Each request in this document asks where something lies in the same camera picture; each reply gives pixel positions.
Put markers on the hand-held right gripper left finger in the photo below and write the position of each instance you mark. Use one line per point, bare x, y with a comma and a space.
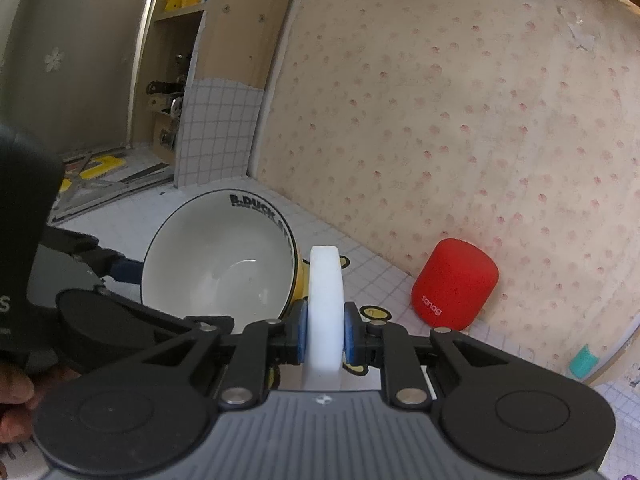
300, 332

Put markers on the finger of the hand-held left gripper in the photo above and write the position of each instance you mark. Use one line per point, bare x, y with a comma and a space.
167, 322
127, 271

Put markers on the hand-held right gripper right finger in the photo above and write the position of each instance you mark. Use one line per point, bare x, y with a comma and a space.
350, 334

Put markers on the white sponge block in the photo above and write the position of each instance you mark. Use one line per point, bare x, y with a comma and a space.
325, 290

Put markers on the yellow ceramic bowl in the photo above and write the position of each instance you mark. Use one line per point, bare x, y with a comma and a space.
215, 260

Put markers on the person's left hand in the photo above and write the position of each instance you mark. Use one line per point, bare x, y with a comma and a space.
12, 392

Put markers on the yellow hand tool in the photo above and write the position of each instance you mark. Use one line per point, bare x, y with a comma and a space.
102, 167

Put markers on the red round speaker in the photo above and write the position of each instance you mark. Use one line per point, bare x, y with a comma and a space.
452, 285

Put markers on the metal hardware pile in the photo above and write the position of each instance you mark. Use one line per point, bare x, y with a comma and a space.
167, 90

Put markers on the wooden cabinet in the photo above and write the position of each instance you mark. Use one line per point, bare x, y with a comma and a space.
225, 60

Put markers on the teal capped small bottle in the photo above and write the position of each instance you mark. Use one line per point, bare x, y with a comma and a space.
582, 362

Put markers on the metal ruler frame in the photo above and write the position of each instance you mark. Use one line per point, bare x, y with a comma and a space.
115, 187

